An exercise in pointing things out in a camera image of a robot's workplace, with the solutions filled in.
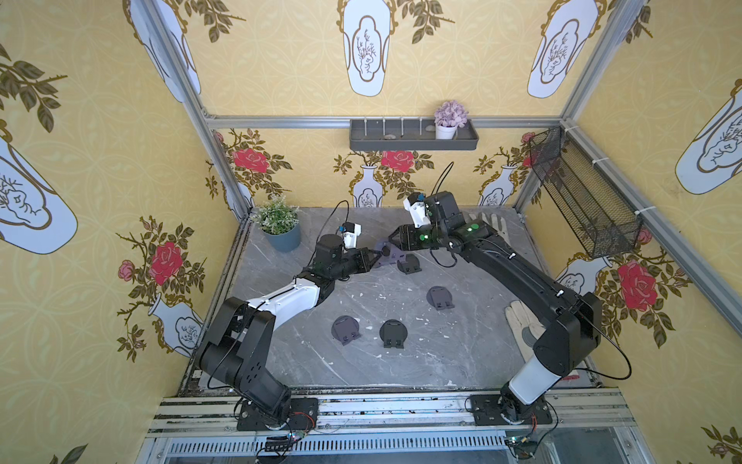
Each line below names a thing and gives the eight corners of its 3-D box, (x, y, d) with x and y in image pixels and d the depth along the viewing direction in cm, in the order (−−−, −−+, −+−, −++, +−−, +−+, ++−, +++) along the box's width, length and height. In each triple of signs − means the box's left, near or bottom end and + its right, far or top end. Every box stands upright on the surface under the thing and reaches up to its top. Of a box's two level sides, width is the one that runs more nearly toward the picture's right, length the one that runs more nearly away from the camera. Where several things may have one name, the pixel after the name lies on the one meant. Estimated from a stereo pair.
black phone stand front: (379, 348, 87) (379, 346, 85) (379, 322, 92) (379, 319, 91) (408, 348, 87) (409, 346, 85) (406, 322, 92) (407, 319, 91)
